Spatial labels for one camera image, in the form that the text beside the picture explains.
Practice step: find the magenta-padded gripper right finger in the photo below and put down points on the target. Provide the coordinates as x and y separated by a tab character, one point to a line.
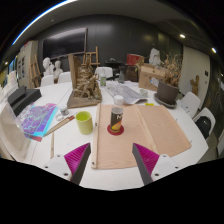
146	158

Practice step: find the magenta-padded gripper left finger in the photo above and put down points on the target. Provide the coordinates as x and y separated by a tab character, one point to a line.
75	158

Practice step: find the white-capped dark-label drink bottle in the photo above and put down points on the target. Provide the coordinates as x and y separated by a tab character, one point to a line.
116	118

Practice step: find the thin wooden stick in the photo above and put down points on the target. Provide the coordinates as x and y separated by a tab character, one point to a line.
52	145

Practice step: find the light wooden drawing board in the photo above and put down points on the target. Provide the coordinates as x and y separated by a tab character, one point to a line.
156	133

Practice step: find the yellow-green mug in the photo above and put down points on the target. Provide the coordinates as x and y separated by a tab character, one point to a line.
84	123

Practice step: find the flat round red coaster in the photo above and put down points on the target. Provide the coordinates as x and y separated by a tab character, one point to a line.
108	130

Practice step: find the clear tape roll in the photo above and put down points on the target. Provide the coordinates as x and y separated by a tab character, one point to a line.
57	117

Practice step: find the iridescent purple-blue sheet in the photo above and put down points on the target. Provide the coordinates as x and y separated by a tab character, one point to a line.
38	120

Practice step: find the small yellow item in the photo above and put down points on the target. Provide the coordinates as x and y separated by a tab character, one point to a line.
149	104

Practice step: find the black backpack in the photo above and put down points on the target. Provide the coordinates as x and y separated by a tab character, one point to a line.
203	126

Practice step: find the translucent plastic bag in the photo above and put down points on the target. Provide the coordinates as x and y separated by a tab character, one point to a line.
11	133

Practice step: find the grey newspaper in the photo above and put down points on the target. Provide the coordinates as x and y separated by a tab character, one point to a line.
125	93

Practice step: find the white chair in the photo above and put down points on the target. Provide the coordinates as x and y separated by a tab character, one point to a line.
64	77
46	81
190	103
107	71
209	115

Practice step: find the black foam block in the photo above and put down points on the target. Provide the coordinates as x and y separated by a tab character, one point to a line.
16	95
28	100

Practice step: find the brown cardboard box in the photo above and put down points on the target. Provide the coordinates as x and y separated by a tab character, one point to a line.
148	76

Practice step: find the white bottle with green label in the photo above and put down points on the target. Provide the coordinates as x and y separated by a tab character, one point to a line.
103	80

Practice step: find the small grey figurine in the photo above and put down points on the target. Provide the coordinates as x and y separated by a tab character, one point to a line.
121	77

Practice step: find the small wooden figure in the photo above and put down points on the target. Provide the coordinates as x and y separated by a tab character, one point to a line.
194	85

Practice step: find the upright wooden plank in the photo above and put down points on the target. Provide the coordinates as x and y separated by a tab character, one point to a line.
71	70

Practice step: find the white plaster bust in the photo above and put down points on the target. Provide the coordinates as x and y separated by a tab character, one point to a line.
58	70
47	66

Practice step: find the wooden easel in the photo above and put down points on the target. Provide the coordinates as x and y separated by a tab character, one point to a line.
91	55
35	71

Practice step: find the red box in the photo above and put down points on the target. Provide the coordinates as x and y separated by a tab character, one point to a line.
134	59

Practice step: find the white plaster statue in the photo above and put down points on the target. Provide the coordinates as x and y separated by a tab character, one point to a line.
155	56

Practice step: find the black wall screen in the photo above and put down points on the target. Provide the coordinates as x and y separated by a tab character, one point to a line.
63	43

